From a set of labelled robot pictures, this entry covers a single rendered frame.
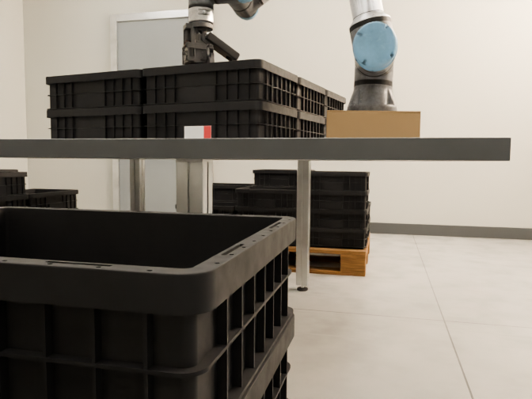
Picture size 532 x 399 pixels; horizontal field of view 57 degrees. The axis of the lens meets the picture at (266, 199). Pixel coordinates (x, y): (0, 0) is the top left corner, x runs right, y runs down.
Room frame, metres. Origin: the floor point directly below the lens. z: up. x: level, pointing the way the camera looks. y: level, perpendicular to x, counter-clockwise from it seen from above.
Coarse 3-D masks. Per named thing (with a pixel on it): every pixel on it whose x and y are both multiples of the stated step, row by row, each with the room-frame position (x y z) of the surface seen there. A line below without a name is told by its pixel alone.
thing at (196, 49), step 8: (192, 24) 1.47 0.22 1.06; (200, 24) 1.46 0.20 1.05; (208, 24) 1.47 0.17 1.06; (184, 32) 1.48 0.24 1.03; (192, 32) 1.47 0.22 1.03; (200, 32) 1.50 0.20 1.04; (184, 40) 1.48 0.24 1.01; (192, 40) 1.47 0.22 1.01; (200, 40) 1.48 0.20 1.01; (184, 48) 1.47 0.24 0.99; (192, 48) 1.45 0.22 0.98; (200, 48) 1.46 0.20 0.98; (208, 48) 1.47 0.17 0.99; (184, 56) 1.47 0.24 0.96; (192, 56) 1.45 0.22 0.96; (200, 56) 1.46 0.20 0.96; (184, 64) 1.50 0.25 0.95
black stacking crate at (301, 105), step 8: (296, 88) 1.62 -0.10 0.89; (304, 88) 1.68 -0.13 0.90; (296, 96) 1.61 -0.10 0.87; (304, 96) 1.68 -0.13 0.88; (312, 96) 1.74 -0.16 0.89; (320, 96) 1.84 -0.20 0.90; (296, 104) 1.62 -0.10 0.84; (304, 104) 1.68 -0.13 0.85; (312, 104) 1.74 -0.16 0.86; (320, 104) 1.84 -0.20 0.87; (312, 112) 1.74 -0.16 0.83; (320, 112) 1.84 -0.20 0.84
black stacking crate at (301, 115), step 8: (304, 112) 1.64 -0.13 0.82; (296, 120) 1.62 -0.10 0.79; (304, 120) 1.68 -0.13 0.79; (312, 120) 1.72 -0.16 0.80; (320, 120) 1.80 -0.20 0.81; (296, 128) 1.62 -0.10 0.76; (304, 128) 1.68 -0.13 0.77; (312, 128) 1.74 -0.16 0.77; (320, 128) 1.84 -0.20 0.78; (296, 136) 1.62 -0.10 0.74; (304, 136) 1.68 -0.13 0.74; (312, 136) 1.74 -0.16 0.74; (320, 136) 1.84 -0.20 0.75
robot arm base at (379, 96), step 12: (360, 84) 1.48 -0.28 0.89; (372, 84) 1.46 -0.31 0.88; (384, 84) 1.46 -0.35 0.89; (360, 96) 1.46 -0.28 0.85; (372, 96) 1.45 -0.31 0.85; (384, 96) 1.45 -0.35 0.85; (348, 108) 1.50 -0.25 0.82; (360, 108) 1.45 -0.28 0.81; (372, 108) 1.44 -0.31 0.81; (384, 108) 1.44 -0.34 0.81; (396, 108) 1.47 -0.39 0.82
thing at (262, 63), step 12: (240, 60) 1.35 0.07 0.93; (252, 60) 1.33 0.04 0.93; (264, 60) 1.35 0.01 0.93; (144, 72) 1.48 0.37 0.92; (156, 72) 1.46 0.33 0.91; (168, 72) 1.44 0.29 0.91; (180, 72) 1.43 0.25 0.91; (192, 72) 1.41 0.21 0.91; (276, 72) 1.42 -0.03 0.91; (288, 72) 1.51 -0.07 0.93
